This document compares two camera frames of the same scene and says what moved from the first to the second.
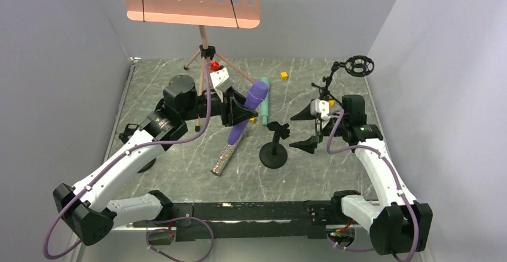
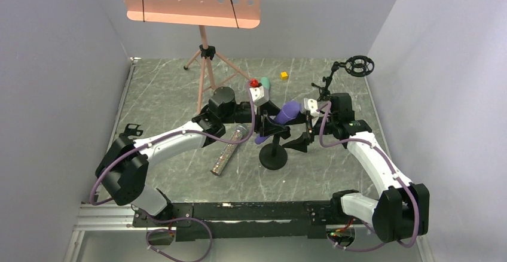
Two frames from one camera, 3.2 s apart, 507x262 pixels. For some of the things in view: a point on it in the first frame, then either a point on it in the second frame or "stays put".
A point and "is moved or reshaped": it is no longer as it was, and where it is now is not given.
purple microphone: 257,93 is moved or reshaped
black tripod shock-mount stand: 357,66 stays put
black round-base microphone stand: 274,154 stays put
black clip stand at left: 125,136 stays put
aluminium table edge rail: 120,110 stays put
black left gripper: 228,107 -> 265,121
